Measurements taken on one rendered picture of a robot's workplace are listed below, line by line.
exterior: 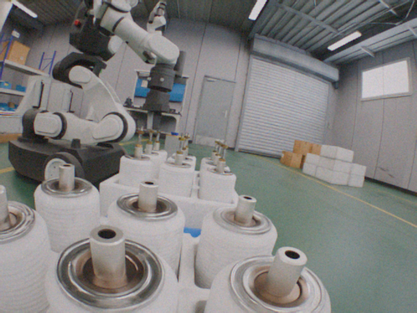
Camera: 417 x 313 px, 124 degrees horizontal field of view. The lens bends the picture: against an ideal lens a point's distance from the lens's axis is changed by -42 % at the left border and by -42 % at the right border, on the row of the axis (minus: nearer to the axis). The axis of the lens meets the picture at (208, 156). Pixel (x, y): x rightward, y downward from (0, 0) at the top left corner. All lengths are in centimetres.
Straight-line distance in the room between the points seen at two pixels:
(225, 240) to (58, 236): 20
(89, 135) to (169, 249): 78
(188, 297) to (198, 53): 610
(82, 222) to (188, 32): 639
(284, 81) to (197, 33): 319
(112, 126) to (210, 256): 73
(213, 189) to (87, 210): 34
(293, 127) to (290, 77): 167
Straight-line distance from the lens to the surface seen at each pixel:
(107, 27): 73
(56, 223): 26
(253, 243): 21
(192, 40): 636
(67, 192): 26
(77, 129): 101
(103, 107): 94
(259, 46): 611
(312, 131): 684
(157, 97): 62
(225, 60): 615
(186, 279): 24
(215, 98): 577
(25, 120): 127
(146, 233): 20
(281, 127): 623
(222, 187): 50
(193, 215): 49
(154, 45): 65
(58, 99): 322
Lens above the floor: 35
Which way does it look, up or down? 7 degrees down
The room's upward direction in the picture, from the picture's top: 10 degrees clockwise
